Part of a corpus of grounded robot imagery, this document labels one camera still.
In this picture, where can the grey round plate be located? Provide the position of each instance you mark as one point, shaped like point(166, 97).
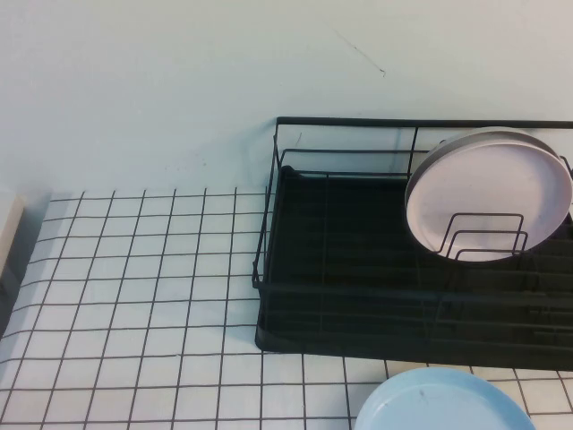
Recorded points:
point(488, 131)

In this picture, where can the cream white board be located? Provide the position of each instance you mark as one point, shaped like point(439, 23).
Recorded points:
point(9, 224)

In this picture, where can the light blue round plate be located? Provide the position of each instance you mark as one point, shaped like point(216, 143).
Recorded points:
point(438, 403)

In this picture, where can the black drip tray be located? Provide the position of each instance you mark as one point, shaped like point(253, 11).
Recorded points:
point(358, 224)

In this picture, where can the white black-grid tablecloth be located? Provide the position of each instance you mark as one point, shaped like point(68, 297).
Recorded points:
point(134, 269)

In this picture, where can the pink round plate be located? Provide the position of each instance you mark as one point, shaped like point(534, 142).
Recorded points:
point(470, 188)

